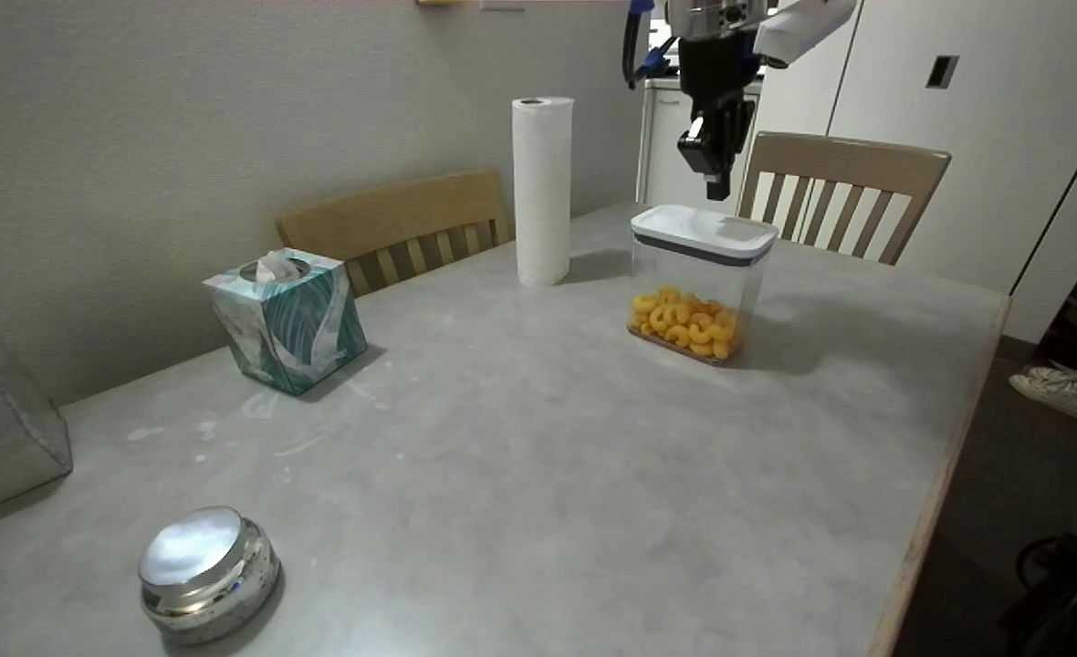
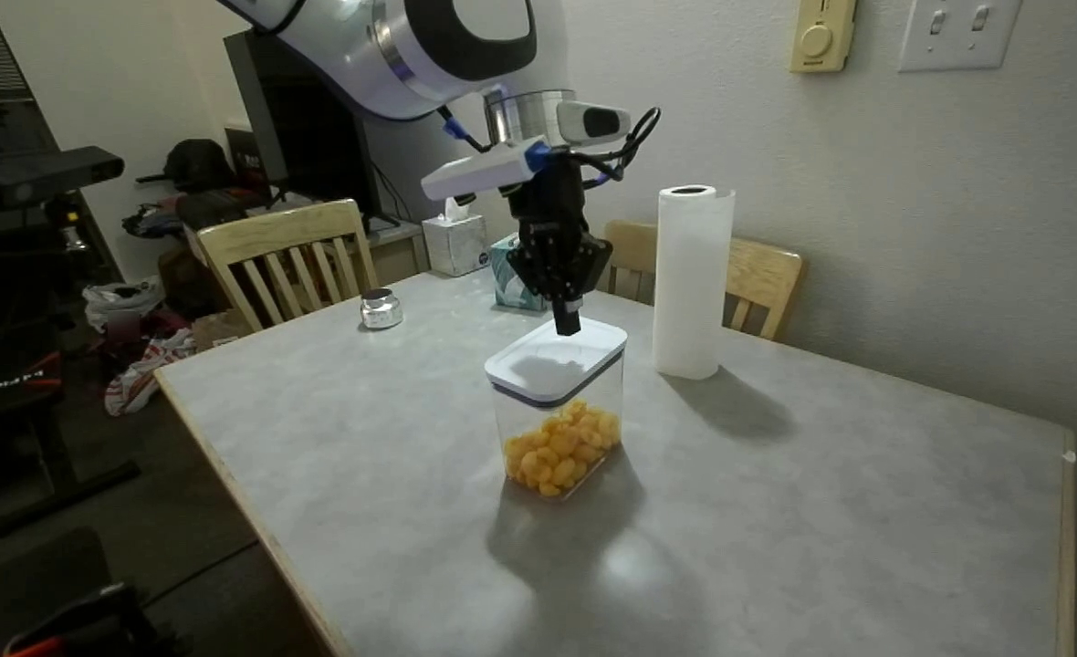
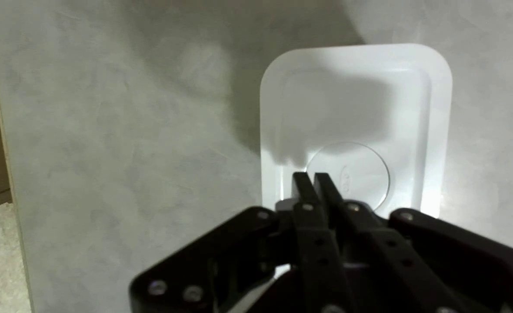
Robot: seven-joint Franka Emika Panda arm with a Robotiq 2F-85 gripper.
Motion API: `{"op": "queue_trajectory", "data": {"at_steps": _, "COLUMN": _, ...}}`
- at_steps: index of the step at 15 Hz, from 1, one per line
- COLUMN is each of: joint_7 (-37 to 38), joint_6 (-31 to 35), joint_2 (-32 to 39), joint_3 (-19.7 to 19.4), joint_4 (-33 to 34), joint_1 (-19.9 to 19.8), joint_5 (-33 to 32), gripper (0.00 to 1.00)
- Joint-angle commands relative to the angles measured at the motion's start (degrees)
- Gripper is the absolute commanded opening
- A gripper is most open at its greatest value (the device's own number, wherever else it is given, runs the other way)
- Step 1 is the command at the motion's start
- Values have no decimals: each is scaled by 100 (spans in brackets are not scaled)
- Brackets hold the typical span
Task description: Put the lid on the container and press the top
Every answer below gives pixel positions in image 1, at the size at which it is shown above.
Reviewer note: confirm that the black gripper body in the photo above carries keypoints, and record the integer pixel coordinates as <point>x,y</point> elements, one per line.
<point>721,71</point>

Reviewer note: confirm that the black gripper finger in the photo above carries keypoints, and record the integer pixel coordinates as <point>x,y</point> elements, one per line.
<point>735,148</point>
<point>695,152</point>

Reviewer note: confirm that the white square container lid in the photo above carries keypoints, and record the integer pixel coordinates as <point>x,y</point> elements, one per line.
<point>701,234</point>

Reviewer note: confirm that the clear plastic food container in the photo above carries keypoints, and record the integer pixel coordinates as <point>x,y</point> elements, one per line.
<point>697,285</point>

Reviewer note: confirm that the grey-white wooden slatted chair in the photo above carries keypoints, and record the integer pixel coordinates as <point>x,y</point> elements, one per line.
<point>848,184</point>

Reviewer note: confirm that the white paper towel roll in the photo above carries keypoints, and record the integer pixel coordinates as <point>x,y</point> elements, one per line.
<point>540,188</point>

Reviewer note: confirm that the yellow snack pieces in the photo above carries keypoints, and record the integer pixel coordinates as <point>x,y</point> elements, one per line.
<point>686,327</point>

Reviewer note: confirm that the tan wooden slatted chair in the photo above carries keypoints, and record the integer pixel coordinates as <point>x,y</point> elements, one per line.
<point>384,233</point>

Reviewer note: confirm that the white shoes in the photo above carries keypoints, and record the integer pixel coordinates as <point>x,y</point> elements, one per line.
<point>1068,392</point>

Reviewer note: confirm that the teal patterned tissue box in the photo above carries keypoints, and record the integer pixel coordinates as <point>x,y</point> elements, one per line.
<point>282,319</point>

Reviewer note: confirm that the dark bulky floor item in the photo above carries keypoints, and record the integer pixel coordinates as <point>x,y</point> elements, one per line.
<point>1072,585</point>

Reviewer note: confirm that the clear plastic box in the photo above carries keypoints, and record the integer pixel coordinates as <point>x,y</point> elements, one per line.
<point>2,439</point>

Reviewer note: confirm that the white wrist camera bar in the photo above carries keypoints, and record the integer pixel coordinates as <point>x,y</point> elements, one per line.
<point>805,29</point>

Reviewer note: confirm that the black wall outlet plate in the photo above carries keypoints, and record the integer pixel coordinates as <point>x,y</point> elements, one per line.
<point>943,71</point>

